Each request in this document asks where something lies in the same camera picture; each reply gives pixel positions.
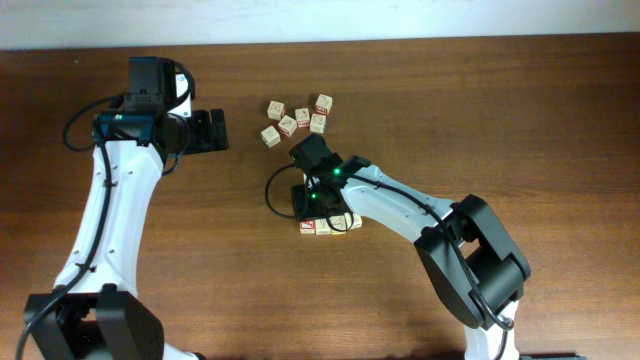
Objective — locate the green letter wooden block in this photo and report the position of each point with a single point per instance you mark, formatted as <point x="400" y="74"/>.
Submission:
<point x="270" y="136"/>

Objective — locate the blue number five block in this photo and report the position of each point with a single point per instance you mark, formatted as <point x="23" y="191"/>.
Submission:
<point x="337" y="224"/>

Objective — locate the letter K wooden block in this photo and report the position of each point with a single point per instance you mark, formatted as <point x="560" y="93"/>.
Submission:
<point x="353" y="221"/>

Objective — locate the leaf wooden block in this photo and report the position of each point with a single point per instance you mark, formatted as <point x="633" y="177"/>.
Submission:
<point x="287" y="126"/>

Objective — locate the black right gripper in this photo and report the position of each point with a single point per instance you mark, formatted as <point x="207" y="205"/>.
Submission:
<point x="299" y="193"/>

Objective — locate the elephant wooden block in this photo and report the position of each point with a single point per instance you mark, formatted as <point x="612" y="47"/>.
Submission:
<point x="323" y="104"/>

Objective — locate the baseball wooden block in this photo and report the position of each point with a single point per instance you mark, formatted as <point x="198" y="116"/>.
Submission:
<point x="302" y="117"/>

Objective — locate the yellow edged wooden block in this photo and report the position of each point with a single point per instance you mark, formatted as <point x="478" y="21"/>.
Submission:
<point x="322" y="227"/>

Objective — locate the butterfly wooden block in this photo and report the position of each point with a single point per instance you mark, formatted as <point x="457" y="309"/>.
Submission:
<point x="276" y="110"/>

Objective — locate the snail wooden block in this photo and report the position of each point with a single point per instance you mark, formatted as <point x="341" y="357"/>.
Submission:
<point x="318" y="123"/>

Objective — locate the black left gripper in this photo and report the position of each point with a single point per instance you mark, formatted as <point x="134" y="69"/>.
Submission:
<point x="204" y="138"/>

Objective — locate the red letter A block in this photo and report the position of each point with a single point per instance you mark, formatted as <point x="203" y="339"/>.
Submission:
<point x="307" y="227"/>

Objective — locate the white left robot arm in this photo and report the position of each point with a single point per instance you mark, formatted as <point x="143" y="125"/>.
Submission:
<point x="93" y="310"/>

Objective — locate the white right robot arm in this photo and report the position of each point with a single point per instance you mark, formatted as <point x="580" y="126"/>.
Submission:
<point x="473" y="264"/>

